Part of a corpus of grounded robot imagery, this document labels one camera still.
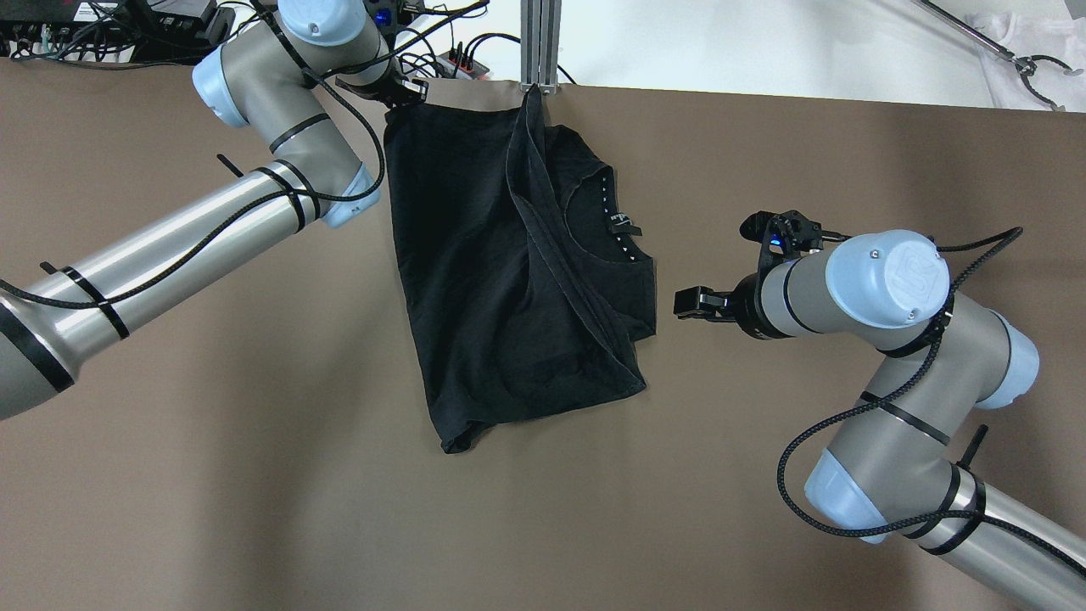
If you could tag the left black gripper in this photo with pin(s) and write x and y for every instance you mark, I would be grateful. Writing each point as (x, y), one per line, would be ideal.
(399, 93)

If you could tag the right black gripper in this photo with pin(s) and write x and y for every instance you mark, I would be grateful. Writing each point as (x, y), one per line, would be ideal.
(746, 308)

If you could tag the black printed t-shirt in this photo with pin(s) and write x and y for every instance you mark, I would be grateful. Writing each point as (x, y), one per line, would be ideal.
(523, 281)

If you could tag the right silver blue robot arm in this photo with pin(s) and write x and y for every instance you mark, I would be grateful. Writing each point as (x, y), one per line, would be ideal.
(879, 467)

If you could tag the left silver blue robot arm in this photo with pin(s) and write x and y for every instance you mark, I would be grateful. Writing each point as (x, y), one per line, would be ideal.
(264, 78)

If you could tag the grey orange USB hub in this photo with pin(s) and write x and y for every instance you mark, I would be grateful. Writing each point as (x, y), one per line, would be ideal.
(456, 65)

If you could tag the black electronics box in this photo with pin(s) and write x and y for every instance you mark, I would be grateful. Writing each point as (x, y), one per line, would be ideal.
(124, 32)

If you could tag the brown table mat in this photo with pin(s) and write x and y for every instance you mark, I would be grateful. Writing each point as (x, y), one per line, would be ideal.
(267, 444)

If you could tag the metal reacher grabber tool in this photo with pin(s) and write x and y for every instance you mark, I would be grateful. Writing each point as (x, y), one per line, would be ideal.
(1025, 65)

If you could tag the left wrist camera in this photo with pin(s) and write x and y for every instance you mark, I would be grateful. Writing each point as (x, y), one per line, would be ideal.
(394, 15)

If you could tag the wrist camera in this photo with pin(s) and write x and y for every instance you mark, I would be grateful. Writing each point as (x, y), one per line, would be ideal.
(787, 235)
(394, 15)

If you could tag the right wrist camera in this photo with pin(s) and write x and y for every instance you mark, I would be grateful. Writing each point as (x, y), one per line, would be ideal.
(787, 235)

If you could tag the aluminium frame post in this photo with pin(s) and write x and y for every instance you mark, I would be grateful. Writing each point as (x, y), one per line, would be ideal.
(539, 45)

